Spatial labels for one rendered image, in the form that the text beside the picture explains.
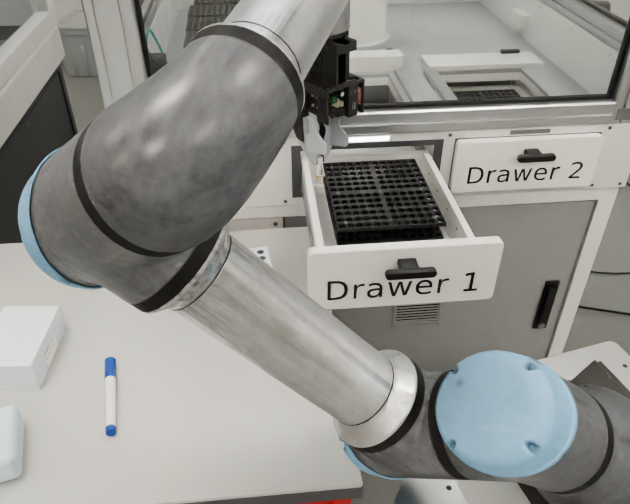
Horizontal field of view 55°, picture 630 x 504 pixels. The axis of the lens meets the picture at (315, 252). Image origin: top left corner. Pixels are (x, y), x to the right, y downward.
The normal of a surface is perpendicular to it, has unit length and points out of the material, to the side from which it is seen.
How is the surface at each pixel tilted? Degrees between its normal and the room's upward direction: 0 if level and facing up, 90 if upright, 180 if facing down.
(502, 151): 90
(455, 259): 90
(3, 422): 0
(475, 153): 90
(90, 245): 104
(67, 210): 80
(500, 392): 42
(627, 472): 58
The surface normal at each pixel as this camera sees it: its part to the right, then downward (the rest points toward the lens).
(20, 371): 0.02, 0.59
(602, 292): 0.00, -0.81
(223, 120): 0.40, 0.04
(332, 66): -0.79, 0.38
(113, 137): -0.40, -0.22
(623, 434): 0.46, -0.41
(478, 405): -0.61, -0.42
